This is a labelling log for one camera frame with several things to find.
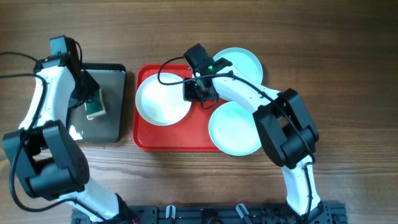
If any light blue top plate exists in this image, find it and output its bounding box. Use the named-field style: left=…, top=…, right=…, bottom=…
left=193, top=47, right=264, bottom=102

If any black mounting rail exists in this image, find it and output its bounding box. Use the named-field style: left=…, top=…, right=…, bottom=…
left=71, top=202, right=348, bottom=224

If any white plate with stain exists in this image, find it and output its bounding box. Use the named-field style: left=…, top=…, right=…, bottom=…
left=135, top=74, right=192, bottom=126

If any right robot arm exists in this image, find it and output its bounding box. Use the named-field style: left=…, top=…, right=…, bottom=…
left=183, top=44, right=320, bottom=218

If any light blue bottom plate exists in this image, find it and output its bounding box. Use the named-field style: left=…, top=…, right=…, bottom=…
left=208, top=101, right=261, bottom=156

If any black water tray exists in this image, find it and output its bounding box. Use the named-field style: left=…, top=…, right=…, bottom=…
left=67, top=63, right=126, bottom=143

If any green yellow sponge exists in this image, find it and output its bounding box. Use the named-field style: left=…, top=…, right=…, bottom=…
left=85, top=89, right=106, bottom=120

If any light blue plate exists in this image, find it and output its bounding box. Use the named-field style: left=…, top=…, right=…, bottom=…
left=208, top=101, right=261, bottom=156
left=193, top=47, right=264, bottom=102

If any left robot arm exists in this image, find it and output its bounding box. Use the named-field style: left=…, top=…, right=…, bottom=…
left=2, top=35, right=137, bottom=223

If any red plastic tray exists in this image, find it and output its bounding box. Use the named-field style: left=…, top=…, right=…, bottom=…
left=132, top=63, right=229, bottom=152

